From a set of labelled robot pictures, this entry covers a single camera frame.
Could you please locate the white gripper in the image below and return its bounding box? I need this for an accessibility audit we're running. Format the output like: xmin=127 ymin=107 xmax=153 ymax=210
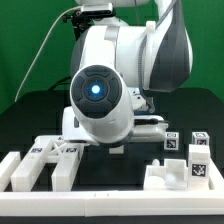
xmin=62 ymin=107 xmax=168 ymax=145

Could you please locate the white chair seat part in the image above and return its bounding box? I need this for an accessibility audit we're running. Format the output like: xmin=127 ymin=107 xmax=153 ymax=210
xmin=143 ymin=159 xmax=188 ymax=190

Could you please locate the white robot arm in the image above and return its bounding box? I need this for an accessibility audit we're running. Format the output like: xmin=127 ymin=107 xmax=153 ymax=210
xmin=62 ymin=0 xmax=193 ymax=147

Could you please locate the white tagged cube left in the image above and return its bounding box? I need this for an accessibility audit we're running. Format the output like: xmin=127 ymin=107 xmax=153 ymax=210
xmin=164 ymin=132 xmax=179 ymax=150

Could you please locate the white tagged cube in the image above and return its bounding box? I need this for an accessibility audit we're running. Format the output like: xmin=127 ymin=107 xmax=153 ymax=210
xmin=192 ymin=132 xmax=210 ymax=145
xmin=164 ymin=132 xmax=179 ymax=150

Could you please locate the white tagged cube right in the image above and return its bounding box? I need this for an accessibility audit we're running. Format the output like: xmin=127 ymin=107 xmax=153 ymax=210
xmin=192 ymin=132 xmax=210 ymax=145

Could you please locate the white U-shaped border fence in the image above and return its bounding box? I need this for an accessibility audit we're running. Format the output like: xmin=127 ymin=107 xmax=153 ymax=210
xmin=0 ymin=152 xmax=224 ymax=217

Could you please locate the black cable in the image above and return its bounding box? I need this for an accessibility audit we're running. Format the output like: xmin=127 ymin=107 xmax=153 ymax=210
xmin=48 ymin=75 xmax=73 ymax=92

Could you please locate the white chair back frame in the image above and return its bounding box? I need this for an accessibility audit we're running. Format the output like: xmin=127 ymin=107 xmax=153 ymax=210
xmin=11 ymin=135 xmax=86 ymax=192

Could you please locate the black camera stand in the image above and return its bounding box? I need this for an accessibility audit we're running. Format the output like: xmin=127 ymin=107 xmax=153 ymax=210
xmin=62 ymin=10 xmax=116 ymax=40

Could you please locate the white cable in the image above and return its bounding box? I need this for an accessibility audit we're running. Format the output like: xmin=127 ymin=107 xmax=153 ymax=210
xmin=14 ymin=5 xmax=83 ymax=103

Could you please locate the grey camera on stand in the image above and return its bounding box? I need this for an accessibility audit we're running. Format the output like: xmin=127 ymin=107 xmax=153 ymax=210
xmin=81 ymin=3 xmax=113 ymax=16

